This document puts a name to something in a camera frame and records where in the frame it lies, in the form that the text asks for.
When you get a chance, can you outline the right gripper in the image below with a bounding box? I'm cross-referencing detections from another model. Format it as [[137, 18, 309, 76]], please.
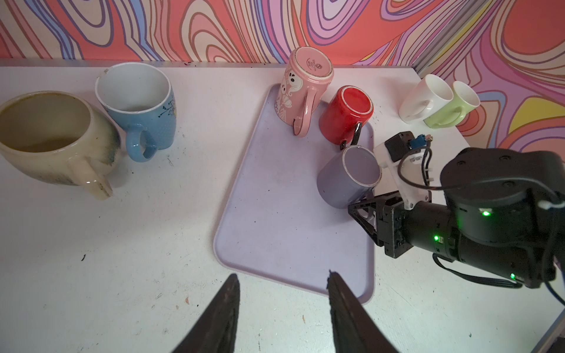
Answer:
[[348, 192, 411, 259]]

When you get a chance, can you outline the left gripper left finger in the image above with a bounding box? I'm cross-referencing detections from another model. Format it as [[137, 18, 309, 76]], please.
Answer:
[[173, 274, 241, 353]]

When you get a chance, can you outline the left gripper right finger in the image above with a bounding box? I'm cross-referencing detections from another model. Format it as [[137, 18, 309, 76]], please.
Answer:
[[327, 272, 397, 352]]

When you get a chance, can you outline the purple grey mug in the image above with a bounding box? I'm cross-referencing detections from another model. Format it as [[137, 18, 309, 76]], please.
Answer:
[[316, 145, 382, 209]]

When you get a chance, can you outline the white mug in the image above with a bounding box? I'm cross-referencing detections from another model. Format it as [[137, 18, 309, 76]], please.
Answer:
[[399, 74, 454, 124]]

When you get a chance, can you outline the light green mug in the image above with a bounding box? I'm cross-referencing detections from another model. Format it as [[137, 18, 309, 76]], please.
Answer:
[[424, 81, 481, 129]]

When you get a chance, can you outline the blue textured mug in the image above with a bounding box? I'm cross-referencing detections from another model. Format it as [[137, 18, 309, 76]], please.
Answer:
[[94, 63, 177, 163]]

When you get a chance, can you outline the beige speckled mug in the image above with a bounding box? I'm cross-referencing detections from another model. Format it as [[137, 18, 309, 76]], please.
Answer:
[[1, 91, 122, 200]]

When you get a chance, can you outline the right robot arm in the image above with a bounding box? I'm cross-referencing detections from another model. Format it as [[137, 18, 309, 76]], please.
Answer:
[[348, 148, 564, 289]]

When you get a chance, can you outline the red mug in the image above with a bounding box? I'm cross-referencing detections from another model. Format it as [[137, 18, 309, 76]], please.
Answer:
[[319, 85, 374, 150]]

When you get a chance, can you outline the pink mug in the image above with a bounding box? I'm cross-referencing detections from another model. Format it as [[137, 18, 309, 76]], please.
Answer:
[[275, 46, 334, 138]]

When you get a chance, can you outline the lilac plastic tray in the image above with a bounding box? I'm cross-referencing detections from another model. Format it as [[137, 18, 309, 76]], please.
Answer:
[[213, 85, 375, 303]]

